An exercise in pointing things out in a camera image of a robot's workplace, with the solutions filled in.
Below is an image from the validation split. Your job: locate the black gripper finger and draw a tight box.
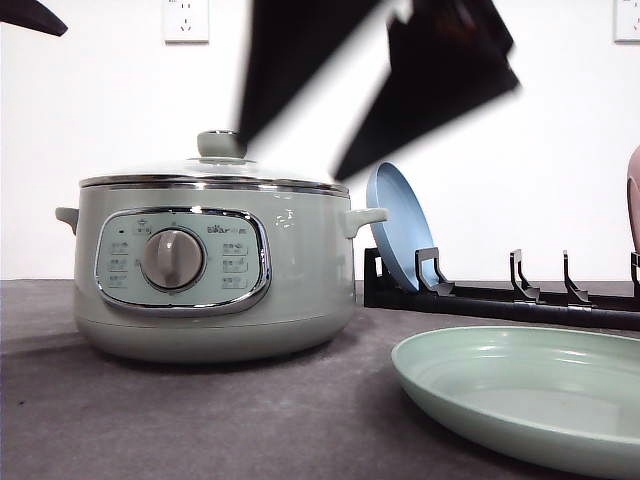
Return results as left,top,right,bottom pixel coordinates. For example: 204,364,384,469
334,0,520,181
0,0,68,37
242,0,375,147

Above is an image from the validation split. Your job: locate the glass steamer lid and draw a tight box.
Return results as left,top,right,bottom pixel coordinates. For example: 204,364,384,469
79,130,349,197

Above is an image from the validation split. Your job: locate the green plate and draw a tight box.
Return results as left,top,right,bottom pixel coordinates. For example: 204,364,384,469
391,326,640,480

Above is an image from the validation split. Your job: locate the blue plate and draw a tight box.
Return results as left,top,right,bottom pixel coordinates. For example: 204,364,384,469
366,161,438,294

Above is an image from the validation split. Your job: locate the pink plate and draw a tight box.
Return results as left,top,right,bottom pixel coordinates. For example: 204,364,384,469
627,144,640,253

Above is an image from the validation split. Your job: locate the green electric steamer pot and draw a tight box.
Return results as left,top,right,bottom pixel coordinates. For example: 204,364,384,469
55,172,389,363

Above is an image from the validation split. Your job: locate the black plate rack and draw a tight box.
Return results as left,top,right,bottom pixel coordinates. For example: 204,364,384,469
364,247,640,331

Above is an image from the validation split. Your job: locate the dark grey table mat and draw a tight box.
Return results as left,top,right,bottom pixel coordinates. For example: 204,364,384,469
0,279,640,480

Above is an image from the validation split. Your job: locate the white wall socket left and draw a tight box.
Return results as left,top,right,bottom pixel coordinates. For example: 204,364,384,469
163,0,210,46

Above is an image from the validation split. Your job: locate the white wall socket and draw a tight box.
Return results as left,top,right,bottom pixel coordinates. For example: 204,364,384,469
163,0,210,46
613,0,640,46

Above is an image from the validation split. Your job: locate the white wall socket right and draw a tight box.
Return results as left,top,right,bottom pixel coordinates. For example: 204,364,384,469
613,0,640,46

